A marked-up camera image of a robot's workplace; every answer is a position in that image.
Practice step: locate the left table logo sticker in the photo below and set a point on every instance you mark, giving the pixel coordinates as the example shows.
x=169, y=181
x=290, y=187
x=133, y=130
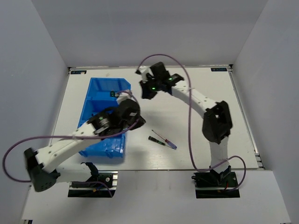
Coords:
x=78, y=72

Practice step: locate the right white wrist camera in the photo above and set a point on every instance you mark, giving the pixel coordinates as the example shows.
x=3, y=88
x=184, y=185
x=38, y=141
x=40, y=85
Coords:
x=143, y=71

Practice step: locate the right table logo sticker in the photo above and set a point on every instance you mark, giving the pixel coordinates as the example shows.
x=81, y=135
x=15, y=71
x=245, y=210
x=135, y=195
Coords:
x=218, y=69

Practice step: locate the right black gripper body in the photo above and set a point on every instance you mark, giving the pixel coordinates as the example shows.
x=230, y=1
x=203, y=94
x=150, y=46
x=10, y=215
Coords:
x=153, y=85

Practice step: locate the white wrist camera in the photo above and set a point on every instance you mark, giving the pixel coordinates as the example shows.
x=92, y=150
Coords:
x=143, y=71
x=123, y=95

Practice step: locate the black green handled screwdriver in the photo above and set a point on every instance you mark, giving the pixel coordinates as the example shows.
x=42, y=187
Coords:
x=156, y=141

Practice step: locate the blue plastic compartment bin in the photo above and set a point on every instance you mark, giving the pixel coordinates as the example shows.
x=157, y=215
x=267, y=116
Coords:
x=96, y=101

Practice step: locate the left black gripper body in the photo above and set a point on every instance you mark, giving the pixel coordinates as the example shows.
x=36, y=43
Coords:
x=128, y=122

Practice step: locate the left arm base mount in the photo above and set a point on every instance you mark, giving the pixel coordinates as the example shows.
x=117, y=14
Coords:
x=102, y=186

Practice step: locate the red blue handled screwdriver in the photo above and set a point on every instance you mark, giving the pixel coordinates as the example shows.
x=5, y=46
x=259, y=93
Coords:
x=169, y=143

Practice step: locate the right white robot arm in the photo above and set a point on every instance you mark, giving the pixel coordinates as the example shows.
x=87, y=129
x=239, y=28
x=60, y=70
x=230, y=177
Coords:
x=217, y=122

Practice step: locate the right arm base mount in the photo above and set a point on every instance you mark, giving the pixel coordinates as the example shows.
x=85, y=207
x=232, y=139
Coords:
x=209, y=181

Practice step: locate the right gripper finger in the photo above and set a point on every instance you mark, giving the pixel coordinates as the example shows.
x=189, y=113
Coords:
x=144, y=90
x=152, y=94

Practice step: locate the table logo sticker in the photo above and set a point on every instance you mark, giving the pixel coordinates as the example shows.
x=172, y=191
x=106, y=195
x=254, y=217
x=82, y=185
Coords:
x=78, y=72
x=218, y=69

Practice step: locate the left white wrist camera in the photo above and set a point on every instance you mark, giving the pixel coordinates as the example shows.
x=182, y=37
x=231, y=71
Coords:
x=123, y=95

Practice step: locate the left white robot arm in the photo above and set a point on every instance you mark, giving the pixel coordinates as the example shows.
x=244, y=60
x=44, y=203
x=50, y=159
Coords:
x=45, y=165

